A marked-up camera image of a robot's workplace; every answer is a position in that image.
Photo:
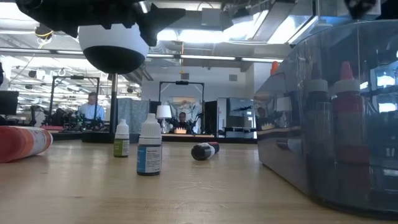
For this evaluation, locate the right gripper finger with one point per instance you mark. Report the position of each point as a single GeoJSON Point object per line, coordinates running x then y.
{"type": "Point", "coordinates": [360, 7]}

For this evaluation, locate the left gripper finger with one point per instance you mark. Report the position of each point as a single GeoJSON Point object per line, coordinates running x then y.
{"type": "Point", "coordinates": [152, 21]}

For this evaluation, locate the large red food coloring bottle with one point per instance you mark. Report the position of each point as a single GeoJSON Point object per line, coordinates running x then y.
{"type": "Point", "coordinates": [349, 105]}
{"type": "Point", "coordinates": [274, 68]}

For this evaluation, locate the small green-label dropper bottle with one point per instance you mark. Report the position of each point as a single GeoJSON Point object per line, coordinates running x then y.
{"type": "Point", "coordinates": [121, 146]}

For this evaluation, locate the small blue-label dropper bottle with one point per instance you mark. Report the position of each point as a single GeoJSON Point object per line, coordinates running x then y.
{"type": "Point", "coordinates": [149, 158]}

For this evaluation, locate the smoky translucent plastic bin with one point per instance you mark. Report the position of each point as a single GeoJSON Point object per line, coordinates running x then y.
{"type": "Point", "coordinates": [280, 161]}

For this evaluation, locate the background black robot arm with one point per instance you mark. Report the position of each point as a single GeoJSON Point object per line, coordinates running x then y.
{"type": "Point", "coordinates": [59, 118]}

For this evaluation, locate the hanging ceiling device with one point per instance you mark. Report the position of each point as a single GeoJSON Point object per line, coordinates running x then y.
{"type": "Point", "coordinates": [43, 31]}

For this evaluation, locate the ceiling light strip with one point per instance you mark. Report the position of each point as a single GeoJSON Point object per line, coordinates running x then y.
{"type": "Point", "coordinates": [261, 59]}
{"type": "Point", "coordinates": [208, 57]}

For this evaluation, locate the white-shade table lamp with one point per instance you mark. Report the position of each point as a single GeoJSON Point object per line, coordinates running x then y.
{"type": "Point", "coordinates": [163, 111]}

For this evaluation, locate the grey-blue partition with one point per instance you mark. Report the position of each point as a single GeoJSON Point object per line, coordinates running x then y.
{"type": "Point", "coordinates": [133, 115]}

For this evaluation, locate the person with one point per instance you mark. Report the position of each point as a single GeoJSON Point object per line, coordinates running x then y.
{"type": "Point", "coordinates": [182, 119]}
{"type": "Point", "coordinates": [91, 112]}

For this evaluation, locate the black cabinet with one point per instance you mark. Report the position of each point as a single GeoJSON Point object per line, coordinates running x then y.
{"type": "Point", "coordinates": [211, 118]}

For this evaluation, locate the black monitor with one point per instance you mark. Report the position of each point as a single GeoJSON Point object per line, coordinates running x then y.
{"type": "Point", "coordinates": [8, 102]}

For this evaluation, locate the black rig frame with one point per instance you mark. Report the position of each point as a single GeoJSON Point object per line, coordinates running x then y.
{"type": "Point", "coordinates": [74, 77]}
{"type": "Point", "coordinates": [182, 82]}

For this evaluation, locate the wall tapestry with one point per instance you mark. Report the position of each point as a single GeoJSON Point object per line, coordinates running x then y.
{"type": "Point", "coordinates": [186, 105]}

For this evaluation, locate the black aluminium table frame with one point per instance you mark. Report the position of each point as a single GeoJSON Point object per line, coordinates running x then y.
{"type": "Point", "coordinates": [186, 139]}

